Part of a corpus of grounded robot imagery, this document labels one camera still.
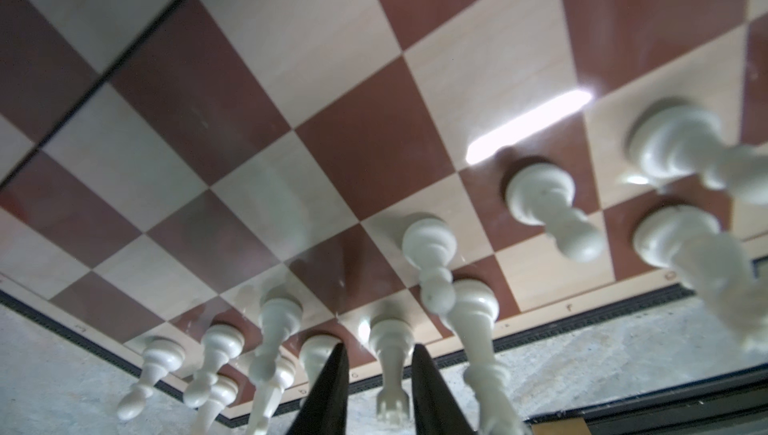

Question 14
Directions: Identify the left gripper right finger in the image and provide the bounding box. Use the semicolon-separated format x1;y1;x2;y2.
411;344;475;435

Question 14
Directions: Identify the white chess piece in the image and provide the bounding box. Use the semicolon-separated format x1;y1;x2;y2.
369;319;415;426

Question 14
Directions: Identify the white pawn tall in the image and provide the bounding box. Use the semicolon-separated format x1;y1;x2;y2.
401;218;457;316

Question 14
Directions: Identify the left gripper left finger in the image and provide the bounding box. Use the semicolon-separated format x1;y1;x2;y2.
288;341;349;434

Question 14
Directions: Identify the white queen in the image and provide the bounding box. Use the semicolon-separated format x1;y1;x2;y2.
441;279;531;434

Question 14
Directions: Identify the chess board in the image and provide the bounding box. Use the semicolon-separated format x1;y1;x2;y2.
1;0;767;426

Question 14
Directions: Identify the white pawn right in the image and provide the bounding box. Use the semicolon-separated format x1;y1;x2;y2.
505;163;606;263

